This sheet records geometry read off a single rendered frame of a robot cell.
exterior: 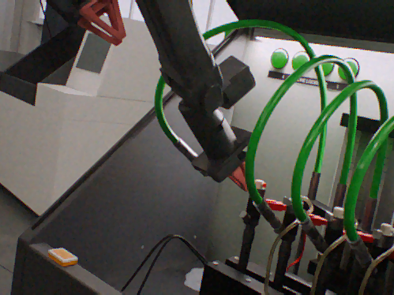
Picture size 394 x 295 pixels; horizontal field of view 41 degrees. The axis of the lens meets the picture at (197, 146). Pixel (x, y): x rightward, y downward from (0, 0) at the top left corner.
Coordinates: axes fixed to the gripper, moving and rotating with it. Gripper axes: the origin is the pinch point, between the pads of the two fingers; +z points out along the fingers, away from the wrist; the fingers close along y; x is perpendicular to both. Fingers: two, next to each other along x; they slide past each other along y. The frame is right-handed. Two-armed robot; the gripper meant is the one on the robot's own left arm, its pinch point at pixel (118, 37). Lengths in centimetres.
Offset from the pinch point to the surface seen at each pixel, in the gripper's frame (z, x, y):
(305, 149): 28.9, -5.8, -25.0
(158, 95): 11.8, 0.7, -1.2
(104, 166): 17.5, 14.1, 19.8
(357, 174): 34.1, -7.1, -30.9
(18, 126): -23, 27, 347
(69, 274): 27.2, 31.1, 2.5
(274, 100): 22.1, -8.8, -18.7
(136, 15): -62, -161, 544
